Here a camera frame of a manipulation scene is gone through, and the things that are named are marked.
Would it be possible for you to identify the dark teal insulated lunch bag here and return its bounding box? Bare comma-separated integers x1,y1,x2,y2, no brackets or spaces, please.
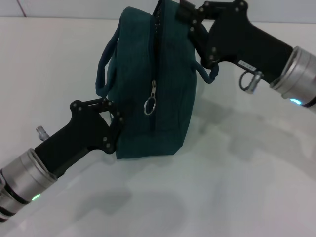
95,0,221,160

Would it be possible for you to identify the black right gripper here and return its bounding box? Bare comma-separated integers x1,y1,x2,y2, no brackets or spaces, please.
175,0,297,84

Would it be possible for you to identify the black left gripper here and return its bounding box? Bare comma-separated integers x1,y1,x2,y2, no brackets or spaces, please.
34,97,125,179

